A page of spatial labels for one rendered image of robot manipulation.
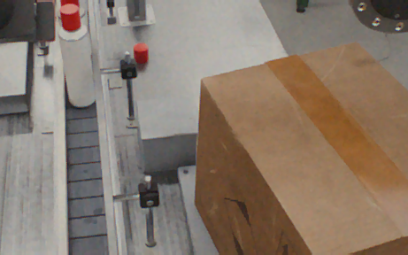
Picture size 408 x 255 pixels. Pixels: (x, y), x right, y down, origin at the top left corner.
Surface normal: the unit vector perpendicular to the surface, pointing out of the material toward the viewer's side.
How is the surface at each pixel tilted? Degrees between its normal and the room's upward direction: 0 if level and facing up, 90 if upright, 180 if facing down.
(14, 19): 39
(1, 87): 0
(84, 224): 0
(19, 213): 0
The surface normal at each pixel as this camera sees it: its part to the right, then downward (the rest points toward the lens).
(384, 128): -0.03, -0.71
